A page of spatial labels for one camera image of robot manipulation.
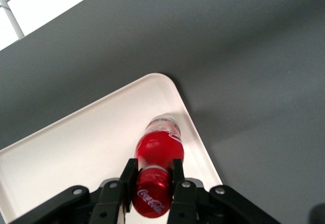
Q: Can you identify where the white metal pole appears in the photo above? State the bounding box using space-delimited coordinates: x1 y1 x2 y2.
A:
0 0 25 40

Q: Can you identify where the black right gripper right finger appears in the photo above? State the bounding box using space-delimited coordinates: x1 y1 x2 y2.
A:
167 158 281 224

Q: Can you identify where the red coke bottle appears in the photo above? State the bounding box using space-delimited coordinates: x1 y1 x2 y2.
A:
131 114 185 219

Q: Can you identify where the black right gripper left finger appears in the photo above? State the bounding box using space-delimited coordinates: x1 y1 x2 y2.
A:
10 158 139 224

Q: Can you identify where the cream plastic tray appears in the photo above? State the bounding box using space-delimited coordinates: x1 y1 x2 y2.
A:
0 73 223 224

